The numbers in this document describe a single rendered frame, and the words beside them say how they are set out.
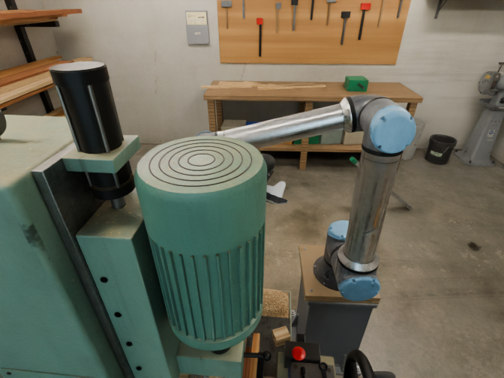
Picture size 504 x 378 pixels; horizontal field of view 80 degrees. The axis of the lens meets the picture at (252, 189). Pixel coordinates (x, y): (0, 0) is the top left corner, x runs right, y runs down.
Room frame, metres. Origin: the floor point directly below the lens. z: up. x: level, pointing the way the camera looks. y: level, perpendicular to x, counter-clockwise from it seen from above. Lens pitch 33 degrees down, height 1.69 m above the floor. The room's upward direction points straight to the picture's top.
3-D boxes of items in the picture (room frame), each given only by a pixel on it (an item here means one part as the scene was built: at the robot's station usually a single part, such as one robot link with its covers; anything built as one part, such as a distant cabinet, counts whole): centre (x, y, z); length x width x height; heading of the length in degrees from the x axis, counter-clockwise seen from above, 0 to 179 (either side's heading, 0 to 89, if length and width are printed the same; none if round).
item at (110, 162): (0.37, 0.21, 1.54); 0.08 x 0.08 x 0.17; 85
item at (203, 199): (0.36, 0.07, 1.35); 0.18 x 0.18 x 0.31
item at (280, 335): (0.47, -0.08, 0.92); 0.04 x 0.03 x 0.03; 108
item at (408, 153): (3.42, -1.90, 0.24); 0.31 x 0.29 x 0.47; 87
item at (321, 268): (0.99, -0.41, 0.64); 0.19 x 0.19 x 0.10
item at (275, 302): (0.58, -0.04, 0.92); 0.14 x 0.09 x 0.04; 85
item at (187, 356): (0.36, 0.09, 1.03); 0.14 x 0.07 x 0.09; 85
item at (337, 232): (0.98, -0.41, 0.77); 0.17 x 0.15 x 0.18; 179
